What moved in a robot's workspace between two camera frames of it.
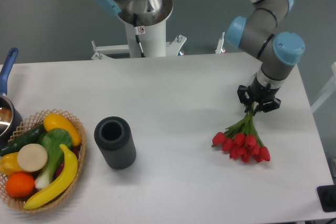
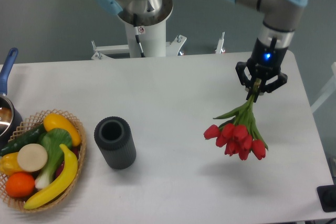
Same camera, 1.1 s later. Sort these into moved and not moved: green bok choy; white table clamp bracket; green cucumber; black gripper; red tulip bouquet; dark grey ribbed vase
Moved: black gripper; red tulip bouquet
Not moved: green bok choy; green cucumber; dark grey ribbed vase; white table clamp bracket
